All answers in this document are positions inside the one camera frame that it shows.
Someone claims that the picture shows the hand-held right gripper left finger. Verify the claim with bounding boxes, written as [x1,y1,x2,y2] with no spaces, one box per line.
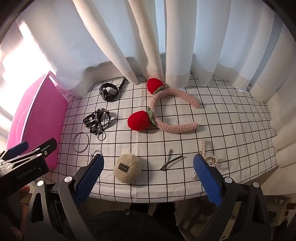
[25,153,104,241]

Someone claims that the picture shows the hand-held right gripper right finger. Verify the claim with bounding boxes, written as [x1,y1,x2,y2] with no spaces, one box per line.
[193,153,272,241]

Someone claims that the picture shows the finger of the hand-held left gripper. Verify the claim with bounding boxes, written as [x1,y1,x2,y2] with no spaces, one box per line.
[0,141,29,161]
[27,138,58,161]

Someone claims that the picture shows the pearl hair claw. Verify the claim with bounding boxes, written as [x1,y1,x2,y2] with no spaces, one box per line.
[191,138,219,180]

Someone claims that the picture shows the small silver ring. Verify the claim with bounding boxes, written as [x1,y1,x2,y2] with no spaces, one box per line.
[90,150,104,161]

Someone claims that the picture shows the pink storage box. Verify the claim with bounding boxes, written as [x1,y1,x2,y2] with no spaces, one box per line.
[6,71,68,170]

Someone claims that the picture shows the beige fluffy hair clip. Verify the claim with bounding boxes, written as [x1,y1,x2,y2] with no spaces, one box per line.
[113,153,142,184]

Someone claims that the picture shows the pink fluffy strawberry headband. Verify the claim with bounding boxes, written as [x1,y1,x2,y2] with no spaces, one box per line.
[128,78,201,134]

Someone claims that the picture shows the person's left hand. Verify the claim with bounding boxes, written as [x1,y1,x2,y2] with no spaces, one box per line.
[10,185,31,237]

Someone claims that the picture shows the silver bangle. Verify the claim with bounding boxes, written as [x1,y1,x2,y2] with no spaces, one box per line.
[73,131,90,153]

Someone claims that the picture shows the white black-checked tablecloth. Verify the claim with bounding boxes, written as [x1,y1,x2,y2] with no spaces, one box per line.
[44,75,278,205]

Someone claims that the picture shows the black wristwatch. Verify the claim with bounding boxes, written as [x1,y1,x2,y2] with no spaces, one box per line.
[99,77,127,102]

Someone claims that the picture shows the white plastic stool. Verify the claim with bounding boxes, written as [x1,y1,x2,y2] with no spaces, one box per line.
[263,195,292,235]

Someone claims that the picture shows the white curtain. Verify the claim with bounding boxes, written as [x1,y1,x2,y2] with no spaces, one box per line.
[0,0,296,168]

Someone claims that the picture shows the black lanyard with metal rings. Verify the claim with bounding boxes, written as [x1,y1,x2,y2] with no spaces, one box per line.
[83,108,112,141]

